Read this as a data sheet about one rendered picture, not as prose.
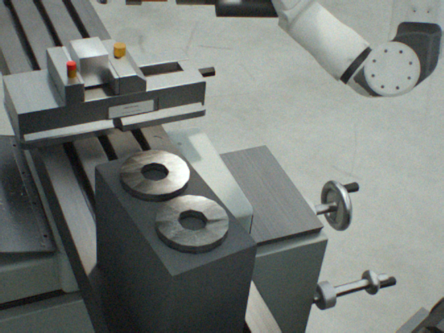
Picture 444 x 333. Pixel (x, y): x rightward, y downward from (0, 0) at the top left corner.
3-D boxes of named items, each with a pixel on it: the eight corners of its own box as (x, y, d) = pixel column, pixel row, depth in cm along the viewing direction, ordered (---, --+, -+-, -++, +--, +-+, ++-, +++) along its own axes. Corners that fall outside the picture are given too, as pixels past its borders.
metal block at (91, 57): (98, 65, 141) (98, 36, 137) (108, 82, 137) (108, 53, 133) (70, 69, 139) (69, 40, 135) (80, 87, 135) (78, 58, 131)
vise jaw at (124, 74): (124, 55, 145) (124, 36, 143) (147, 91, 137) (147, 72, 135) (93, 59, 143) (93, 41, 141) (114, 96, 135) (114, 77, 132)
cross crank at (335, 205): (335, 203, 184) (345, 165, 176) (361, 237, 175) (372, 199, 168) (275, 218, 178) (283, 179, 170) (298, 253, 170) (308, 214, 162)
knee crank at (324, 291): (386, 274, 180) (392, 256, 176) (400, 293, 176) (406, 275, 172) (303, 297, 172) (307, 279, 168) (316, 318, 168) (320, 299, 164)
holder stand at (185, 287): (168, 236, 120) (174, 134, 107) (243, 339, 106) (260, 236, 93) (95, 261, 114) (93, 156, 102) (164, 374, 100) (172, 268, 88)
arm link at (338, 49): (293, 39, 123) (385, 119, 121) (281, 36, 114) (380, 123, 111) (337, -14, 121) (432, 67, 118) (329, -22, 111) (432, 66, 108)
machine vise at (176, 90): (178, 73, 155) (181, 25, 148) (207, 115, 145) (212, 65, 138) (2, 102, 142) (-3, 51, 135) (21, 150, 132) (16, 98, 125)
